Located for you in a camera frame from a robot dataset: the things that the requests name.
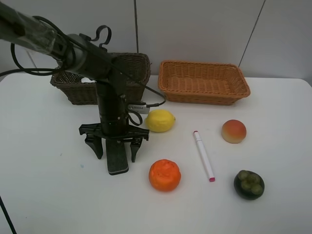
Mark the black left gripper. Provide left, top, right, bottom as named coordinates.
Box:
left=79, top=82, right=149, bottom=163

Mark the black felt whiteboard eraser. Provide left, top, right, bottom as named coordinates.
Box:
left=105, top=139, right=129, bottom=176

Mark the yellow lemon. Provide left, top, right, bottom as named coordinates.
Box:
left=145, top=109, right=176, bottom=133

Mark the orange tangerine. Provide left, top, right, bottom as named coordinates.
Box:
left=149, top=159, right=181, bottom=192

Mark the white pink-capped marker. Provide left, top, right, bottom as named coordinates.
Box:
left=193, top=131, right=215, bottom=182

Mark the orange-red peach half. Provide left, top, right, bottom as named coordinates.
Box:
left=221, top=119, right=247, bottom=144

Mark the dark green mangosteen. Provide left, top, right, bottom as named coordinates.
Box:
left=234, top=170, right=265, bottom=200

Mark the white tube blue cap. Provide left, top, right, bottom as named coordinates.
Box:
left=81, top=78, right=96, bottom=83

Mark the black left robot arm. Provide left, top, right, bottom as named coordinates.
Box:
left=0, top=4, right=149, bottom=161

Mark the dark brown wicker basket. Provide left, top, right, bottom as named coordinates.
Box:
left=50, top=53, right=151, bottom=105

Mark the orange wicker basket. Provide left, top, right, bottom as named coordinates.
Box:
left=158, top=60, right=251, bottom=105

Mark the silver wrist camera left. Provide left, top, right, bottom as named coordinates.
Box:
left=128, top=104, right=150, bottom=115

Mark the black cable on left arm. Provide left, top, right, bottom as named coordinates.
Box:
left=0, top=16, right=168, bottom=127

